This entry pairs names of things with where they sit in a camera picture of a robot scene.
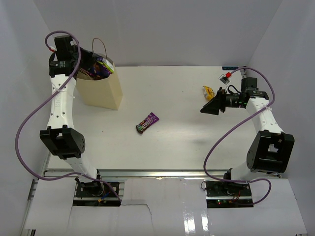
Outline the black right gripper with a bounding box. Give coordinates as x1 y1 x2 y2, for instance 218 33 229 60
201 87 245 116

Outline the small yellow snack packet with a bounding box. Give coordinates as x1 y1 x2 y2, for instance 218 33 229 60
203 86 215 101

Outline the large dark blue candy bag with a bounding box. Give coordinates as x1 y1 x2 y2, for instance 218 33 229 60
79 56 115 81

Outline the brown purple M&M's packet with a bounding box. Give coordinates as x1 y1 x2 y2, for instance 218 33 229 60
135 112 159 134

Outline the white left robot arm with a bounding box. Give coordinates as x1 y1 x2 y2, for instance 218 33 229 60
40 36 104 196

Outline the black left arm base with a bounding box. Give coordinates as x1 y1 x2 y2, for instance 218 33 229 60
73 183 121 207

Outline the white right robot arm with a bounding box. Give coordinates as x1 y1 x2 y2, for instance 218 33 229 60
200 88 295 196

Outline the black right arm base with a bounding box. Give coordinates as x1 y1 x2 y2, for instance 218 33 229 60
200 180 253 209

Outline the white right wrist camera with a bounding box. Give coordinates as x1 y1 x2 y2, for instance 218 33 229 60
219 72 232 89

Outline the cream paper bag with handles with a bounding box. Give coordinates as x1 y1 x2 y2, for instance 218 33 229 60
76 50 123 110

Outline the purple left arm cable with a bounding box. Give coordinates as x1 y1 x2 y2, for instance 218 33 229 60
15 30 122 202

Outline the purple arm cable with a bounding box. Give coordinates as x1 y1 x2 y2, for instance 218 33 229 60
15 30 122 202
204 67 275 206

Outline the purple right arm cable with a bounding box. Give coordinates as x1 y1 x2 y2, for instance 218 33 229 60
204 67 275 206

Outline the aluminium front rail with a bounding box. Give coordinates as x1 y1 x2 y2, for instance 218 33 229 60
44 169 227 178

